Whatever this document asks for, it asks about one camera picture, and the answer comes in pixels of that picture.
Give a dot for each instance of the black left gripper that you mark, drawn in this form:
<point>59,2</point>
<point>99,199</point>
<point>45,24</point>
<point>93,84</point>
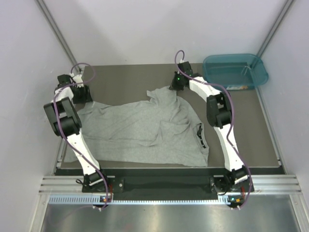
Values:
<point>86,97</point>

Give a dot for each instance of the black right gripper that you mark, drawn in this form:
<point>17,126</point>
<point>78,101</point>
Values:
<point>174,86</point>

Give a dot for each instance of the grey adidas t-shirt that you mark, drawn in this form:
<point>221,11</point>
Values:
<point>164,129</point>

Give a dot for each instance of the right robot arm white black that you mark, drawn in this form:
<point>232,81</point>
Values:
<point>221,116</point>

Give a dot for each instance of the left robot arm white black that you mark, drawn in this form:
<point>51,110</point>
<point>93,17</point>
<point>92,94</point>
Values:
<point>66,124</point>

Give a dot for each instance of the teal plastic bin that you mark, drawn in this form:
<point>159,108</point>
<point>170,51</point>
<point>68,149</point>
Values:
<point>235,71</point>

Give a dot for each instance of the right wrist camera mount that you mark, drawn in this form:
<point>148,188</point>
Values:
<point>186,68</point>

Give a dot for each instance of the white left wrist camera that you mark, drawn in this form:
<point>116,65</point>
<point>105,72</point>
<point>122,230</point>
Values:
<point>77,79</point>

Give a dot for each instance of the left aluminium frame post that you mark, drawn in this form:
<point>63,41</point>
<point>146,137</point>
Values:
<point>56,30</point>

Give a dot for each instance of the aluminium frame post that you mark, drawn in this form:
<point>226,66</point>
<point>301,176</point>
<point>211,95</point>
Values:
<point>56,30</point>
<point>288,4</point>

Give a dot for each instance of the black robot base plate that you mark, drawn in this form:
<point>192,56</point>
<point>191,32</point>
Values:
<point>168,185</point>

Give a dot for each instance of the right aluminium frame post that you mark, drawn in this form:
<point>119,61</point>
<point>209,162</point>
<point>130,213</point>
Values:
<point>288,4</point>

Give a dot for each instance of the aluminium front rail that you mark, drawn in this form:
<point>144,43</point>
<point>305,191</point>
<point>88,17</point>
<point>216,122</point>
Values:
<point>262,184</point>

